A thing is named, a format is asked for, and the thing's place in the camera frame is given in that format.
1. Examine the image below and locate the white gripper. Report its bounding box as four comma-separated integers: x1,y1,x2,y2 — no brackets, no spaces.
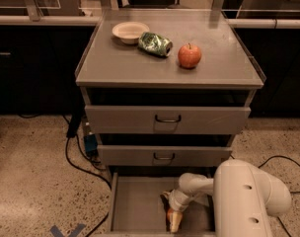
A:
162,190,196,233

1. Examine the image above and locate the orange fruit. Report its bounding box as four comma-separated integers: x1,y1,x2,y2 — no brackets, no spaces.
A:
166,208,174,222

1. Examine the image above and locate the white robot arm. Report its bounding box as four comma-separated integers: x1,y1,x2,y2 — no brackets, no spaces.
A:
164,159,291,237

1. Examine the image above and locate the grey bottom drawer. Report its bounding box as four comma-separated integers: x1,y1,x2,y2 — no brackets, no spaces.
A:
106,173,216,237

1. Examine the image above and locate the grey drawer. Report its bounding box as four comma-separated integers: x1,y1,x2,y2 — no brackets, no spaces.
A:
106,173,216,237
98,145,232,167
85,106,251,134

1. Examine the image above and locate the grey middle drawer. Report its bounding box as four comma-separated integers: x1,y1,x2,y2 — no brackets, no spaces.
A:
98,145,232,167

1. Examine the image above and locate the grey top drawer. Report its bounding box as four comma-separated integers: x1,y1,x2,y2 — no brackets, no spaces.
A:
85,106,251,134

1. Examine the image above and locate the grey drawer cabinet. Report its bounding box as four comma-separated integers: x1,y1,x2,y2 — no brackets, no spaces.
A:
74,9,266,183

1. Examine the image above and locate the blue power box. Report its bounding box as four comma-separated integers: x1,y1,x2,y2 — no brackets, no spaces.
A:
84,134,98,157

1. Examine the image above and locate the red apple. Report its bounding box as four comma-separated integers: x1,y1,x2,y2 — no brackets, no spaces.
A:
178,43,202,69

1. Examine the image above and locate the crushed green soda can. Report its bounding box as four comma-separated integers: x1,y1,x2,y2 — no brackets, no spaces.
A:
138,32,173,57

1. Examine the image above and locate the white paper bowl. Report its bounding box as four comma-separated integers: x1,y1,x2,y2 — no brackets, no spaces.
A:
112,22,150,44

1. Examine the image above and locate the black floor cable right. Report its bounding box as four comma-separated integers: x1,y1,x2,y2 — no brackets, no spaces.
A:
229,153,300,237

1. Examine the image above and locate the black floor cable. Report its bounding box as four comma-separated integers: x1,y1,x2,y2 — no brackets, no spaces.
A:
229,153,300,237
17,113,113,237

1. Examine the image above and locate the black floor cable left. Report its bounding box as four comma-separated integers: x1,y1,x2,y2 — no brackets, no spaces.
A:
17,113,113,237

